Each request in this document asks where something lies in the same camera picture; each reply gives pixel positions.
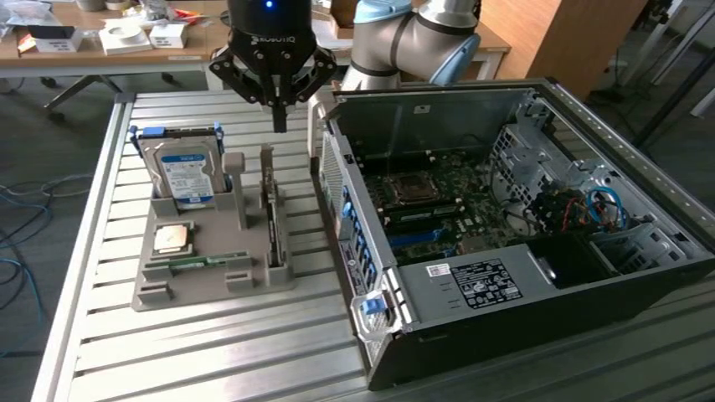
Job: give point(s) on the small white carton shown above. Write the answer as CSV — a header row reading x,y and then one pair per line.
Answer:
x,y
167,37

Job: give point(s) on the grey plastic parts rack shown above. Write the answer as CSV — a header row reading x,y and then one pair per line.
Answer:
x,y
223,238

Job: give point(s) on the brown cardboard box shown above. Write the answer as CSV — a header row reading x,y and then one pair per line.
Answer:
x,y
342,14

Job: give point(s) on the metal disk bay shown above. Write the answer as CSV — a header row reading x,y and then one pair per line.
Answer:
x,y
637,247

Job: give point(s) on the dark metal post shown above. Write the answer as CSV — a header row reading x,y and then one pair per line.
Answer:
x,y
678,84

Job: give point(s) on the blue expansion slot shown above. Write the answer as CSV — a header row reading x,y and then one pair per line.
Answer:
x,y
417,238

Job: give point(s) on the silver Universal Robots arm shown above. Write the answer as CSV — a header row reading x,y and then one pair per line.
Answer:
x,y
381,42

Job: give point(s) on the white paper stack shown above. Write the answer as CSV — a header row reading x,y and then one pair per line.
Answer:
x,y
336,39

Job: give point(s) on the perforated metal drive cage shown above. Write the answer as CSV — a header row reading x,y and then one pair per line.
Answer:
x,y
525,159

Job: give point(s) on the open black PC case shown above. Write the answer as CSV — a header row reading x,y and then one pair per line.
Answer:
x,y
560,318

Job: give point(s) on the white wall socket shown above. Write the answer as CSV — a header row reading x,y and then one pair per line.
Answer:
x,y
617,63

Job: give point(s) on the green graphics card black fan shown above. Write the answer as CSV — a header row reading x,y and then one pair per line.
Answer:
x,y
274,218

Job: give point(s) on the blue case latch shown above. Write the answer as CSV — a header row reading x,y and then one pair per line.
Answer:
x,y
373,305

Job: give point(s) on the clear plastic bags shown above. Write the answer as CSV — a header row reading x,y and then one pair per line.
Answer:
x,y
29,12

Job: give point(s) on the CPU socket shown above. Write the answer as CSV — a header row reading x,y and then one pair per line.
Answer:
x,y
414,188

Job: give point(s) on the white box black lid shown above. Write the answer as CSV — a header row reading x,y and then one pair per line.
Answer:
x,y
57,39

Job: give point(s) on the hard disk with blue rails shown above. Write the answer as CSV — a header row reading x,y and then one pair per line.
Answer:
x,y
185,176

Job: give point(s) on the installed black RAM stick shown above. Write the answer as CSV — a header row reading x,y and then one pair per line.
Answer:
x,y
425,212

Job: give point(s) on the tall wooden cabinet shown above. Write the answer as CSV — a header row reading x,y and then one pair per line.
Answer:
x,y
604,42

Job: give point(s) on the grey power supply unit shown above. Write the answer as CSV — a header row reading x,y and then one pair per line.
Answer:
x,y
481,280

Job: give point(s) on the white box with tape roll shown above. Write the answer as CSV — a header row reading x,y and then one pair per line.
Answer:
x,y
126,39

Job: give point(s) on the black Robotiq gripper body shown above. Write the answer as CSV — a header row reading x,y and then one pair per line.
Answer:
x,y
271,37

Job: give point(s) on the grey cup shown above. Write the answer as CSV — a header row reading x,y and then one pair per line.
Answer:
x,y
91,4

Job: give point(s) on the square CPU chip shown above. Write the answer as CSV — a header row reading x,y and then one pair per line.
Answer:
x,y
173,238

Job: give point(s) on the beige tape roll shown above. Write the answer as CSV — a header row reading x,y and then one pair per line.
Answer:
x,y
119,4

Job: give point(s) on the green motherboard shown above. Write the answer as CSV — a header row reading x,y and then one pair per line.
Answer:
x,y
486,218

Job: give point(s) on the green RAM stick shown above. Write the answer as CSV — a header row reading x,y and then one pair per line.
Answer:
x,y
195,260

